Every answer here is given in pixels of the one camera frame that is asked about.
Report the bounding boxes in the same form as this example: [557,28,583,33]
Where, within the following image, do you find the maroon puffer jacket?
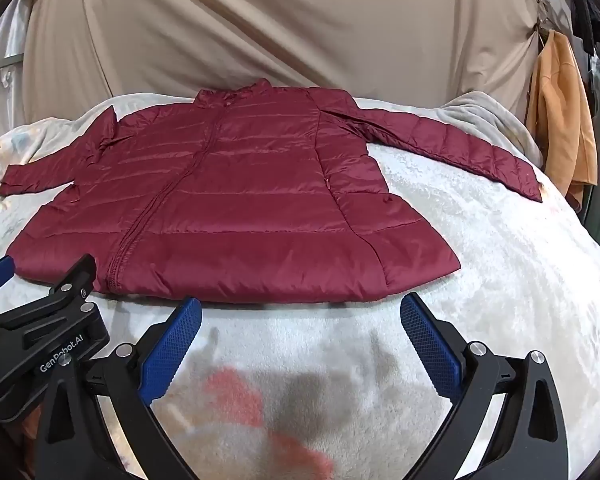
[0,78,543,303]

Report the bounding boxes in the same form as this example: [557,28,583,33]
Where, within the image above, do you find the orange hanging garment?
[525,30,598,206]

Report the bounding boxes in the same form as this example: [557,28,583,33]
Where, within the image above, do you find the beige curtain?
[22,0,541,111]

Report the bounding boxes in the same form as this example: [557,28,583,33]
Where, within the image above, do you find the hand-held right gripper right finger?
[400,292,571,480]

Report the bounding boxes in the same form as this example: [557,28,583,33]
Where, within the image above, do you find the white printed plush blanket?
[0,92,600,480]

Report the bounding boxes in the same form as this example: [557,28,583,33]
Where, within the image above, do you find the grey fleece blanket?
[437,92,543,166]

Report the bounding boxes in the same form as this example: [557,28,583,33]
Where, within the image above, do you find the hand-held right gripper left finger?
[32,296,203,480]

